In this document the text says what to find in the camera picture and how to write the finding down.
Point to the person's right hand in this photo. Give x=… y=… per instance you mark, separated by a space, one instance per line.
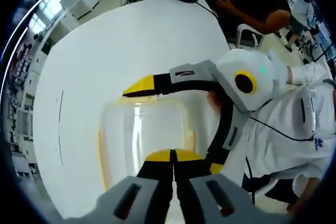
x=214 y=100

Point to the person's white shirt torso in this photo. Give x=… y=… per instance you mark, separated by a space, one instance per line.
x=278 y=129

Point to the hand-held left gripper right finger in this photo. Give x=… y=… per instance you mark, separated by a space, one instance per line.
x=246 y=205

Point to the cluttered storage shelves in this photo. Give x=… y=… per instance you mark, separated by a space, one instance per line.
x=21 y=103

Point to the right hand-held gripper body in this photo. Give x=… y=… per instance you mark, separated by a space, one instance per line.
x=262 y=87

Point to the window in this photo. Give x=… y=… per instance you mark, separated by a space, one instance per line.
x=44 y=11

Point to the white plastic chair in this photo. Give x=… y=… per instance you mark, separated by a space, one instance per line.
x=249 y=28

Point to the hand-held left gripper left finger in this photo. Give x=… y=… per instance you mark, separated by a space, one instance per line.
x=103 y=205

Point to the clear plastic container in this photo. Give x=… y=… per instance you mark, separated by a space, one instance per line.
x=147 y=129

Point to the white worn chest device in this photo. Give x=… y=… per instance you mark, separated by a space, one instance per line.
x=311 y=113

